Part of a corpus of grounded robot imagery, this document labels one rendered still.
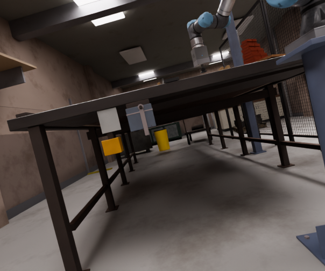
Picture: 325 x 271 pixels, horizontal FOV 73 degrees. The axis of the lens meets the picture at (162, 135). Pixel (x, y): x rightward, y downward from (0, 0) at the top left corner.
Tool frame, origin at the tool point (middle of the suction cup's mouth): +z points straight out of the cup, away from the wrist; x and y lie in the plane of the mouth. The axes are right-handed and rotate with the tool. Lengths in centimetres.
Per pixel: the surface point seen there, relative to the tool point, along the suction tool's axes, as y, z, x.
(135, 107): 49, 15, 19
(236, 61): -124, -39, -154
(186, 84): 20.9, 8.9, 21.6
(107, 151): 68, 33, 16
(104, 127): 67, 21, 13
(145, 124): 47, 24, 20
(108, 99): 61, 8, 15
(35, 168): 200, 44, -251
